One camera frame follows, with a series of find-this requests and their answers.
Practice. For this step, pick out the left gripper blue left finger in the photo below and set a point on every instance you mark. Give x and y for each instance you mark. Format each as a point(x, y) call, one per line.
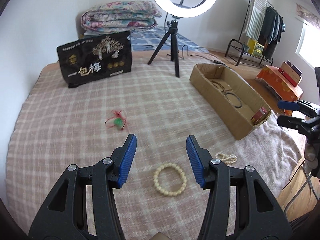
point(63, 212)

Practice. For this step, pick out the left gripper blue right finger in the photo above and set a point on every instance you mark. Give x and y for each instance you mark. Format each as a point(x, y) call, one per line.
point(258, 214)

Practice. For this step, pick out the red cord jade pendant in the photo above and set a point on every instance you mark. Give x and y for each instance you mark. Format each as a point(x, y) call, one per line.
point(118, 120)

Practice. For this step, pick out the red brown flat box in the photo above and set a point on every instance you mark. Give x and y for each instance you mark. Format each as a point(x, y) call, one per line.
point(291, 73)

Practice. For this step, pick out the orange covered bench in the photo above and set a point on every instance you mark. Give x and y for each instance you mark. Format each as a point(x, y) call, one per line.
point(278, 83)

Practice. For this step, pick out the cardboard box tray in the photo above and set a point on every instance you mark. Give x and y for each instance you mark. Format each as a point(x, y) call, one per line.
point(231, 97)

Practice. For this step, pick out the pink plaid bed blanket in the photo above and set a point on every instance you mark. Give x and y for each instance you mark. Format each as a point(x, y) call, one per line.
point(58, 126)

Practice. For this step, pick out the yellow green box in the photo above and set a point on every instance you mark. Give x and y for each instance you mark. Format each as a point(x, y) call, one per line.
point(255, 48)

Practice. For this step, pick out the black clothes rack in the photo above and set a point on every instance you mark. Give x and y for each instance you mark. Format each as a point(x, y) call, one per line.
point(237, 49)

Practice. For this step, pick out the dark hanging clothes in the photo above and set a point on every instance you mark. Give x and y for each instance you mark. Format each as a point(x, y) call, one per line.
point(271, 32)

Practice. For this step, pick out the striped hanging towel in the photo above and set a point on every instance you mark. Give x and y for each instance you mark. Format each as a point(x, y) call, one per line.
point(255, 18)

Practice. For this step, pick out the blue patterned bed sheet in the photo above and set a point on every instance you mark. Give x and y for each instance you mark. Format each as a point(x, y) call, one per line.
point(160, 38)

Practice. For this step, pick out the folded floral quilt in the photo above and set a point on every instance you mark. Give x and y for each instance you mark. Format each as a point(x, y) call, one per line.
point(120, 16)

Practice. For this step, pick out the white ring light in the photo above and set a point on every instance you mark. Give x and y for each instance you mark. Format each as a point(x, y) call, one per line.
point(182, 10)

